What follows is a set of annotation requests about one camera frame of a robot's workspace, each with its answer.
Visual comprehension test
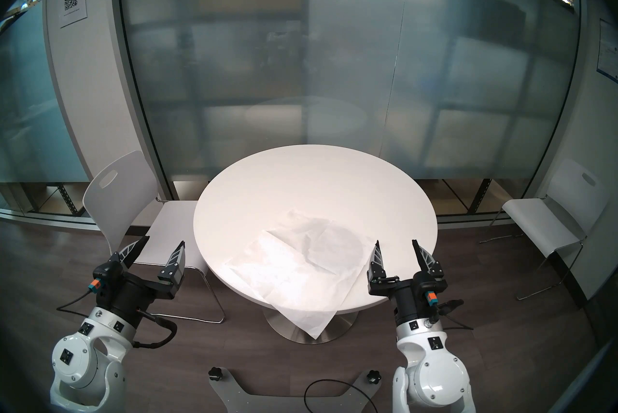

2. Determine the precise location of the white chair with chrome legs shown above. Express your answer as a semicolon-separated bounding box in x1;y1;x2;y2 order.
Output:
479;159;611;301
82;150;226;323

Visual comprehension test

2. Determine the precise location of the white paper napkin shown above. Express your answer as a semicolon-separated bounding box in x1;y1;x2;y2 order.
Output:
227;208;372;340

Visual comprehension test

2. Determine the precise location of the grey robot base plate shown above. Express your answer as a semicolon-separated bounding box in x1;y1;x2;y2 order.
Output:
209;376;382;413

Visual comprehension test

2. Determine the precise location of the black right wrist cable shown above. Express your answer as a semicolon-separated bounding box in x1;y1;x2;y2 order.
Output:
432;299;474;330

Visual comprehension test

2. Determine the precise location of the black perforated shelf post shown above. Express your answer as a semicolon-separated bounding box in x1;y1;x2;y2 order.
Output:
57;183;80;215
471;178;493;215

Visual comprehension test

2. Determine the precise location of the round white pedestal table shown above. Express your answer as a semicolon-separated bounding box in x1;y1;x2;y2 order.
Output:
193;144;439;345

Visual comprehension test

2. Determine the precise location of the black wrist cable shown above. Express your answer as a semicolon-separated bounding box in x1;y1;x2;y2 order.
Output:
432;299;474;330
57;290;177;350

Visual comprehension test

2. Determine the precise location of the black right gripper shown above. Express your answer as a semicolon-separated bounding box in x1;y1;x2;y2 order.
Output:
367;238;447;328

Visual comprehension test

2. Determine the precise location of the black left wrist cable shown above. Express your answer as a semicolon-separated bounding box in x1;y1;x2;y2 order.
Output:
57;290;177;350

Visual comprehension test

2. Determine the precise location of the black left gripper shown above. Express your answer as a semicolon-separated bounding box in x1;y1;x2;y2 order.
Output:
95;235;187;322

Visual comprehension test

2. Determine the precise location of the black floor cable loop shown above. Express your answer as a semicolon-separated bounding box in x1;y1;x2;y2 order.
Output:
304;379;375;413

